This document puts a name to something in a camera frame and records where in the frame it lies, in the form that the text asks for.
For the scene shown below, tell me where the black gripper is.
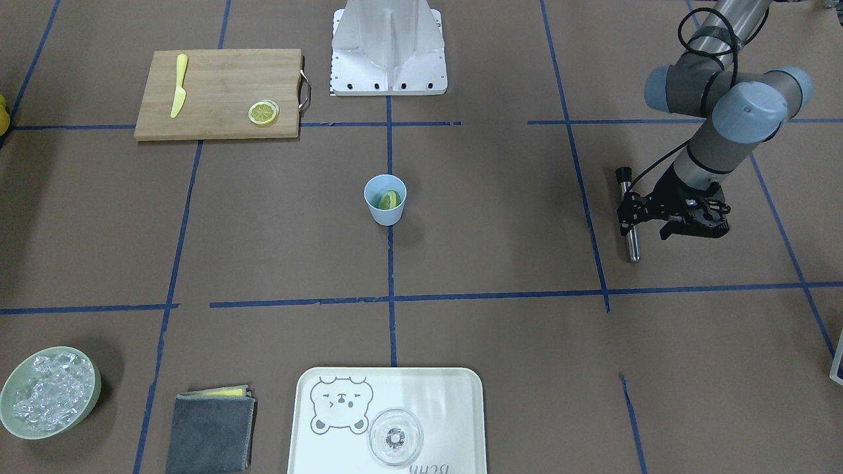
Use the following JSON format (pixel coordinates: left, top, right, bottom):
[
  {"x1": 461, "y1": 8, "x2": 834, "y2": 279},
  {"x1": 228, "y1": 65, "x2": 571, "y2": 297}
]
[{"x1": 659, "y1": 185, "x2": 730, "y2": 239}]

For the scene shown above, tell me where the steel muddler black tip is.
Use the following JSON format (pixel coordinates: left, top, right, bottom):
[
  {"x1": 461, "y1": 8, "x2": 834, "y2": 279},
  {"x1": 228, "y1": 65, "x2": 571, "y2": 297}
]
[{"x1": 615, "y1": 166, "x2": 641, "y2": 262}]

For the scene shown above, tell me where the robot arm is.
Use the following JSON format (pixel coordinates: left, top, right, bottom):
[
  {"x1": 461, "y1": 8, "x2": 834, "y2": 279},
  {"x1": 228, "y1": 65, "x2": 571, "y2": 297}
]
[{"x1": 617, "y1": 1, "x2": 814, "y2": 240}]

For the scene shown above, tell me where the light blue plastic cup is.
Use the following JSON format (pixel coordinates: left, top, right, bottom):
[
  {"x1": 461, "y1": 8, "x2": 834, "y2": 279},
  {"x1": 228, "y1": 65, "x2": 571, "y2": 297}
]
[{"x1": 362, "y1": 174, "x2": 408, "y2": 227}]

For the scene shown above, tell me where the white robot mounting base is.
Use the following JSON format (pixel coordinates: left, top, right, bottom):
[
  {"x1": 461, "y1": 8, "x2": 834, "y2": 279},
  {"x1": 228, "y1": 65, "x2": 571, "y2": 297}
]
[{"x1": 329, "y1": 1, "x2": 449, "y2": 96}]

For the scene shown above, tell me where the clear wine glass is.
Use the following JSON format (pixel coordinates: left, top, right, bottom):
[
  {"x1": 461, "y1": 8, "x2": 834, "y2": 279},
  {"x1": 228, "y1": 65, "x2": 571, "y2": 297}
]
[{"x1": 368, "y1": 408, "x2": 424, "y2": 467}]

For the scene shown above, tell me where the cream bear serving tray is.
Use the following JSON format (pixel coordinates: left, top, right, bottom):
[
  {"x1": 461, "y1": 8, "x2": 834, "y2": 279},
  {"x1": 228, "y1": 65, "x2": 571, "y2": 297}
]
[{"x1": 287, "y1": 367, "x2": 488, "y2": 473}]

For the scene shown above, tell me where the wooden cutting board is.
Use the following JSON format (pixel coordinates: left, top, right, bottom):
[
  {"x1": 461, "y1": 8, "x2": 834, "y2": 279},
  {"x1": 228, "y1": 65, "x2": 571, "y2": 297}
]
[{"x1": 134, "y1": 49, "x2": 304, "y2": 143}]

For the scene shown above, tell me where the yellow plastic knife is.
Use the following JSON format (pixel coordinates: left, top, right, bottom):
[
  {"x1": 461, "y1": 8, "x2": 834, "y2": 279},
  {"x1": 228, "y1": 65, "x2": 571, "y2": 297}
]
[{"x1": 169, "y1": 53, "x2": 189, "y2": 119}]

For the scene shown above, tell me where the grey folded cloth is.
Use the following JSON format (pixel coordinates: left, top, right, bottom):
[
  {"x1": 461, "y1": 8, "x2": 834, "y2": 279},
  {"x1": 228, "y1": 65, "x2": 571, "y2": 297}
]
[{"x1": 165, "y1": 384, "x2": 256, "y2": 473}]

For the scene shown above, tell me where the green bowl of ice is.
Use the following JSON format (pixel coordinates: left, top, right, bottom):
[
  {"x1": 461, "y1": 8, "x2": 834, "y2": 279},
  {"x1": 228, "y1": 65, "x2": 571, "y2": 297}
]
[{"x1": 2, "y1": 347, "x2": 102, "y2": 439}]

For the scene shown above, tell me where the white wire cup rack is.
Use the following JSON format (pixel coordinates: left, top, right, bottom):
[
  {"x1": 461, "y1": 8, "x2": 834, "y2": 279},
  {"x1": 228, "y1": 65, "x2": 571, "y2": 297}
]
[{"x1": 829, "y1": 331, "x2": 843, "y2": 386}]

